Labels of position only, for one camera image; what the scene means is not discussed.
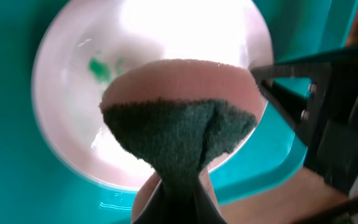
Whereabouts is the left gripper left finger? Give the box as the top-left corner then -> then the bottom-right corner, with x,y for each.
132,182 -> 173,224

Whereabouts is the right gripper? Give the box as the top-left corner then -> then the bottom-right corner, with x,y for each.
251,53 -> 358,195

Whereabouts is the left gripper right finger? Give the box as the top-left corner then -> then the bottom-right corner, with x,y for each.
193,179 -> 226,224

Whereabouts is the orange and black sponge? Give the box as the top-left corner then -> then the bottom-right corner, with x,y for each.
100,59 -> 265,223

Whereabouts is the white plate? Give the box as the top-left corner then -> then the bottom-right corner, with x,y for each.
32,0 -> 273,191

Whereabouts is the teal plastic serving tray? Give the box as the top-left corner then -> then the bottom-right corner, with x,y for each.
0,0 -> 347,223

